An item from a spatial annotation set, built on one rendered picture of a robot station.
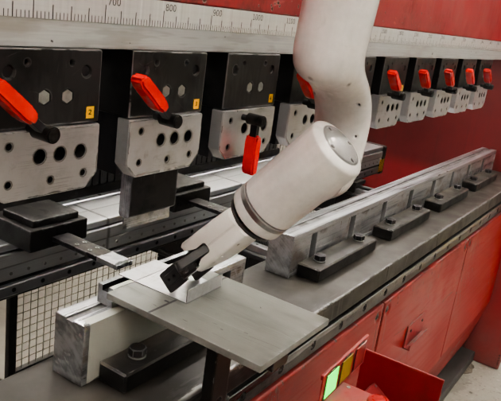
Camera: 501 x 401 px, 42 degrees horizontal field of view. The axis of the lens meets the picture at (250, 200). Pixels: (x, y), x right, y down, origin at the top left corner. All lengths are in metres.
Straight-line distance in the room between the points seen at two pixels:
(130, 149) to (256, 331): 0.29
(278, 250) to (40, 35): 0.79
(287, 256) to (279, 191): 0.57
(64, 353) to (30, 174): 0.31
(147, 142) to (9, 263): 0.39
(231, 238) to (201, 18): 0.30
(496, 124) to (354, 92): 2.14
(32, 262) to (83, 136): 0.44
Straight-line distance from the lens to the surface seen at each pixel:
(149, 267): 1.03
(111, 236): 1.30
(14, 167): 0.74
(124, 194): 0.94
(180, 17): 0.89
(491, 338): 3.15
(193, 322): 0.88
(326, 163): 0.77
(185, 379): 1.00
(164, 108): 0.83
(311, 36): 0.77
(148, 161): 0.88
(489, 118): 2.94
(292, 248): 1.35
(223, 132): 1.00
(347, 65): 0.78
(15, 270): 1.17
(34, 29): 0.73
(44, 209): 1.16
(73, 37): 0.77
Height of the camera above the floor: 1.41
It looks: 17 degrees down
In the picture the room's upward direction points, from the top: 8 degrees clockwise
